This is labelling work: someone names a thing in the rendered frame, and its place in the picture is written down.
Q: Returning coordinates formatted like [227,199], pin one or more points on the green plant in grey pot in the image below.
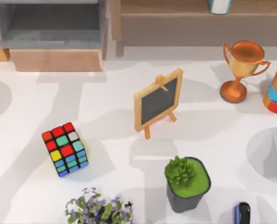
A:
[187,184]

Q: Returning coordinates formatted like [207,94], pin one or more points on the pale wooden drawer front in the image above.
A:
[55,60]

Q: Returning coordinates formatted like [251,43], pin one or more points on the purple flowering plant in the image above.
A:
[98,207]

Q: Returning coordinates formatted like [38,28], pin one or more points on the copper trophy cup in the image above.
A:
[241,67]

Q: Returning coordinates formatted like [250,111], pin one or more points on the white and blue cup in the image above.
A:
[219,5]

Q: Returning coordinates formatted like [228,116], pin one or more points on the wooden framed blackboard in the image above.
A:
[157,102]

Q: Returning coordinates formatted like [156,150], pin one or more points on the grey pierced drawer inside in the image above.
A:
[49,25]

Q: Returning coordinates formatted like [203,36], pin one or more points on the multicoloured puzzle cube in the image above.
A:
[64,149]

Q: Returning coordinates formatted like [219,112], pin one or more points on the wooden open shelf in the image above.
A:
[199,25]

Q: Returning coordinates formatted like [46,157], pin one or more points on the blue and black stapler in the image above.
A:
[242,213]

